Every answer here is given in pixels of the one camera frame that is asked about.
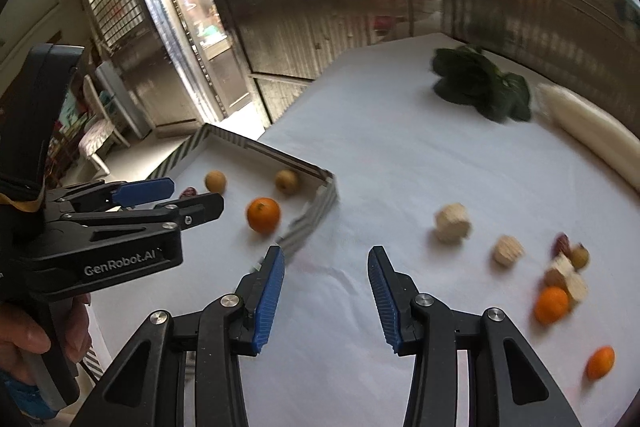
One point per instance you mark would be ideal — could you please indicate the green bok choy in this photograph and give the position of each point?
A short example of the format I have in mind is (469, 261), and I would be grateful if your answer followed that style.
(480, 82)

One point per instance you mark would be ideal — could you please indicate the white plastic chair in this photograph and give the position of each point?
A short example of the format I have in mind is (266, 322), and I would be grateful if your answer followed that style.
(97, 119)

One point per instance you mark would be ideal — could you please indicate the striped cardboard tray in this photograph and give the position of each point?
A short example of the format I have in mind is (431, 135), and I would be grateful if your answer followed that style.
(320, 207)

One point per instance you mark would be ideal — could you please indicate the person's left hand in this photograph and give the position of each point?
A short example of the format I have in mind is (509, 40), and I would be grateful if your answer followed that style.
(22, 337)

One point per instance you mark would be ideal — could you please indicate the small orange kumquat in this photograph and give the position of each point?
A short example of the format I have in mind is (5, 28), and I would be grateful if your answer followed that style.
(600, 362)

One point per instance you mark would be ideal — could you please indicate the red jujube date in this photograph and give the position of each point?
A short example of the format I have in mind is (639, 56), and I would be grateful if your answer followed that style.
(560, 244)
(188, 193)

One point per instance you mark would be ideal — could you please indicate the wrapped white radish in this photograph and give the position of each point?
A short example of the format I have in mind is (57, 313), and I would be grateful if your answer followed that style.
(590, 127)

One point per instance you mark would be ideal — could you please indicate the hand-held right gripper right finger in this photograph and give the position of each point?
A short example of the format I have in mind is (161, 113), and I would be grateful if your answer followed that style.
(385, 302)

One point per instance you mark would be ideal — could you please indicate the pale corn cob piece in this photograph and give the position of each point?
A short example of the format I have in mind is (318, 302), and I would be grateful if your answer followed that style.
(452, 222)
(578, 289)
(559, 271)
(508, 250)

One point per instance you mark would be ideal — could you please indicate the white tablecloth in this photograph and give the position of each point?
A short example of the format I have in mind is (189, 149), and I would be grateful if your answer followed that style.
(400, 167)

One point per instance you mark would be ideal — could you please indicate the brown longan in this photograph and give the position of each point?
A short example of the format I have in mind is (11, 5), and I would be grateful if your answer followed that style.
(215, 181)
(580, 257)
(287, 181)

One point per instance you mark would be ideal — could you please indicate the orange mandarin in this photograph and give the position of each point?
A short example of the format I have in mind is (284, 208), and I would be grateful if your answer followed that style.
(263, 215)
(551, 305)

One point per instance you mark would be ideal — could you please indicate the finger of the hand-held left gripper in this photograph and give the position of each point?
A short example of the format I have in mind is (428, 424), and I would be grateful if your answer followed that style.
(145, 192)
(200, 209)

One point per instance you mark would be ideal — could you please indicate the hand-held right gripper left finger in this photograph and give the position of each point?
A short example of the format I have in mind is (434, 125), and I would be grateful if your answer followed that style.
(267, 302)

